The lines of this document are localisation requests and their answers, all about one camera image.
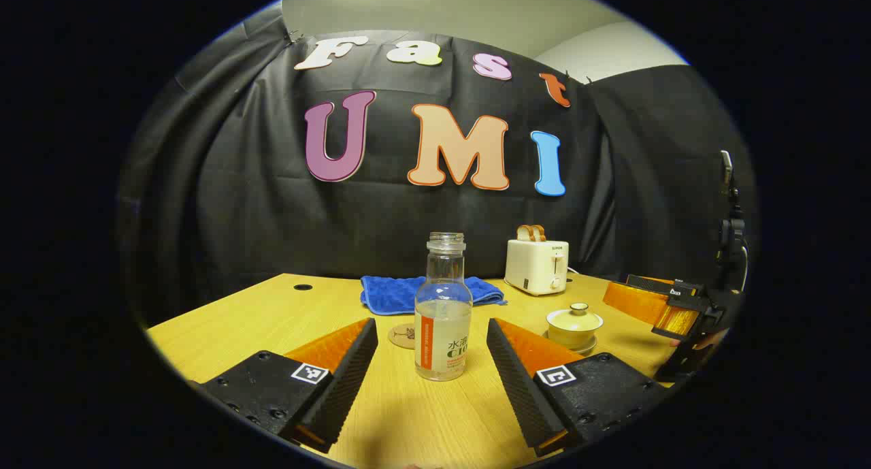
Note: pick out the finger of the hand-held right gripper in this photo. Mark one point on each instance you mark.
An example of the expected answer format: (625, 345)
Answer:
(677, 319)
(636, 300)

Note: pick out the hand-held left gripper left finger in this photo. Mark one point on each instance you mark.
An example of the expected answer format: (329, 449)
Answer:
(347, 380)

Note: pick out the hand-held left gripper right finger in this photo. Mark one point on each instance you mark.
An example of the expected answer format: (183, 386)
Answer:
(520, 387)

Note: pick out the cream teacup lid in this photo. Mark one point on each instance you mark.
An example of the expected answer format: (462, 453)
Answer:
(575, 319)

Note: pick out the round cork coaster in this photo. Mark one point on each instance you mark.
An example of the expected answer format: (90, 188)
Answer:
(400, 337)

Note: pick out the clear glass water bottle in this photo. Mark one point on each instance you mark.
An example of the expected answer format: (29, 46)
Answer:
(442, 333)

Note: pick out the cream saucer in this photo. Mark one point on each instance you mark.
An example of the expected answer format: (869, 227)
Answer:
(588, 348)

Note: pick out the blue folded towel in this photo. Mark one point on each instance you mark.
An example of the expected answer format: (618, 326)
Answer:
(395, 293)

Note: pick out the cream toaster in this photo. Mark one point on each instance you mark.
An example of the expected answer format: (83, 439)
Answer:
(534, 265)

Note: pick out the toast slice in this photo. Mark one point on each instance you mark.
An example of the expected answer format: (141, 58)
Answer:
(524, 233)
(539, 233)

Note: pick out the black backdrop cloth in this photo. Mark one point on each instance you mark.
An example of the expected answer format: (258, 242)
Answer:
(272, 217)

